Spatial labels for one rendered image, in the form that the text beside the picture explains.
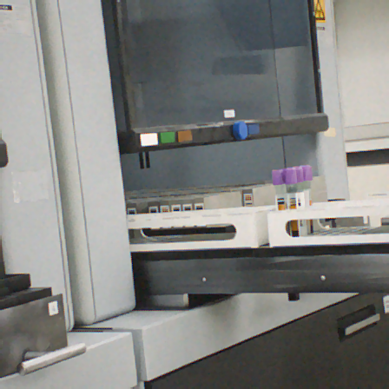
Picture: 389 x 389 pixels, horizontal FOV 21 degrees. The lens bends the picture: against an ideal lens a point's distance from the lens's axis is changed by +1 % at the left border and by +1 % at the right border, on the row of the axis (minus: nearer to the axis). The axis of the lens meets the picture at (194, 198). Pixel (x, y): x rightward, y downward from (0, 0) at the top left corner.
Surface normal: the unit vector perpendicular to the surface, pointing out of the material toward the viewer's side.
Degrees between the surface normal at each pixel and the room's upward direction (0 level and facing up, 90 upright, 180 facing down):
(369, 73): 90
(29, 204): 90
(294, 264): 90
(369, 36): 90
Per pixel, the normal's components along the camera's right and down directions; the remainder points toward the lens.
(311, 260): -0.56, 0.11
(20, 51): 0.82, -0.06
